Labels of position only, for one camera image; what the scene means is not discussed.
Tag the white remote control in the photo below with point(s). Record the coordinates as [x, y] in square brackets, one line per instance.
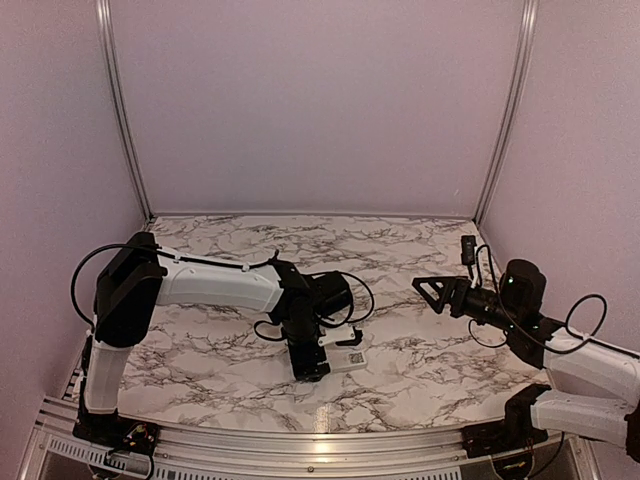
[345, 361]

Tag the aluminium frame post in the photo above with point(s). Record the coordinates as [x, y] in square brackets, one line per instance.
[108, 44]
[521, 65]

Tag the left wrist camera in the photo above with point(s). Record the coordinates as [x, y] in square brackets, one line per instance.
[345, 335]

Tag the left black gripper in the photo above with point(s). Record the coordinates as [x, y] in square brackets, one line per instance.
[303, 372]

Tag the left aluminium frame post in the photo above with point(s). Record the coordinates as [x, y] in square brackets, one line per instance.
[108, 44]

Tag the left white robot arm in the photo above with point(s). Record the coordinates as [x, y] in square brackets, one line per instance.
[143, 275]

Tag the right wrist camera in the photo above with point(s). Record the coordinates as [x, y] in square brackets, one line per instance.
[468, 249]

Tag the right aluminium frame post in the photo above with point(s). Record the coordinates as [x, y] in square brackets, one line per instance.
[521, 65]

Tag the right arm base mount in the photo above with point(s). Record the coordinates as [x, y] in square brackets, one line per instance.
[514, 431]

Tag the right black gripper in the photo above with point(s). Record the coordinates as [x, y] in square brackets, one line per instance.
[461, 288]

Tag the front aluminium rail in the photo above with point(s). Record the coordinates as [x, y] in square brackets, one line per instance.
[188, 452]

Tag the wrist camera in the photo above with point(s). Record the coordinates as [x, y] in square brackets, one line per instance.
[468, 249]
[345, 335]

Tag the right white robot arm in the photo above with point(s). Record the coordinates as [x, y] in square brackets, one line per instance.
[545, 344]

